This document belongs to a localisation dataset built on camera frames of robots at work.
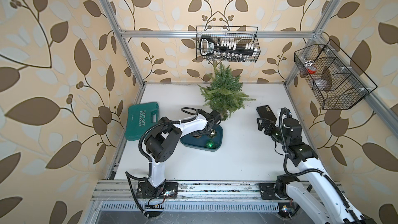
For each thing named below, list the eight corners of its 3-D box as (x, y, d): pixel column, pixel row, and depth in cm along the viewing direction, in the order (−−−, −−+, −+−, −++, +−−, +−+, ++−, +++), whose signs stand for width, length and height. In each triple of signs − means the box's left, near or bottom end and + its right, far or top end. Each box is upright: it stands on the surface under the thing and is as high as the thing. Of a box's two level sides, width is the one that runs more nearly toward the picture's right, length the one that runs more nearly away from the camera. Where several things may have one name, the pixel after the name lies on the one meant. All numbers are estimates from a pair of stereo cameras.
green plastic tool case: (122, 140, 94) (117, 135, 89) (134, 107, 110) (130, 102, 105) (153, 140, 94) (150, 135, 89) (161, 107, 110) (159, 102, 105)
